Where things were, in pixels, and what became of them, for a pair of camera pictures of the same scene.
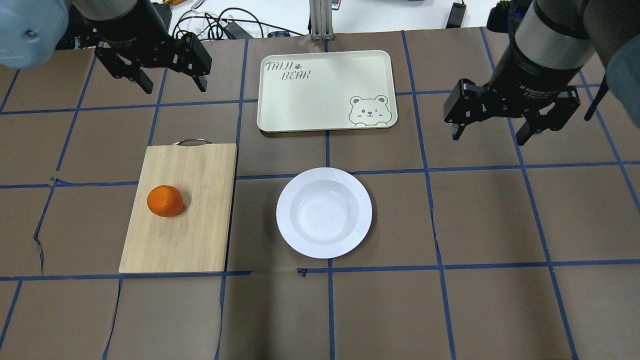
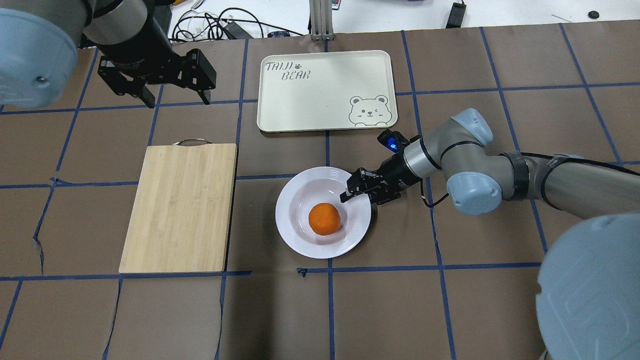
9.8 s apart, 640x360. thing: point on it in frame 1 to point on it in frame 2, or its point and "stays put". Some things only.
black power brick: (236, 31) stays put
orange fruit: (165, 201) to (324, 218)
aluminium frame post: (321, 19) stays put
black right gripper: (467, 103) to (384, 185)
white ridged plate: (324, 212) stays put
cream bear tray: (315, 91) stays put
